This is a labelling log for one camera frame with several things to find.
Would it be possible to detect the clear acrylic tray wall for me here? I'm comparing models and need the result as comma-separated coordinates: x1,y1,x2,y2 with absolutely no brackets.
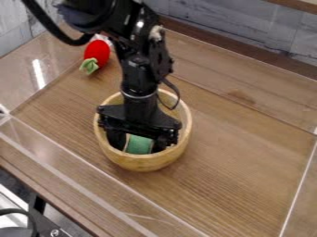
0,108,207,237

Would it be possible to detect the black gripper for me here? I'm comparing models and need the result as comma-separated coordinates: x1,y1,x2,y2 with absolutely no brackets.
95,91,183,155

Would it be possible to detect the green rectangular block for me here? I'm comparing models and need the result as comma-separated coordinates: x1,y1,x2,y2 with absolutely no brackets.
126,135,153,155

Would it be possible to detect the black table leg bracket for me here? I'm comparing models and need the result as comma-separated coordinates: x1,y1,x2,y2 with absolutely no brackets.
27,193,84,237

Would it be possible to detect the black cable loop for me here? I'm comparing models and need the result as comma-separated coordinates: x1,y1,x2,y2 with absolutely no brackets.
0,209,42,237

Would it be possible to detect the brown wooden bowl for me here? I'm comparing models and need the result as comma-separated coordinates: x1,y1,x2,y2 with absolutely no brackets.
92,89,193,172

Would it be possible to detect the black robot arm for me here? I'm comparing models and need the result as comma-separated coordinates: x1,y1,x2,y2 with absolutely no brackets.
22,0,182,154

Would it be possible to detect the red plush radish toy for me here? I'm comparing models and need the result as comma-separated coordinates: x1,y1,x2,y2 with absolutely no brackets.
79,40,110,75

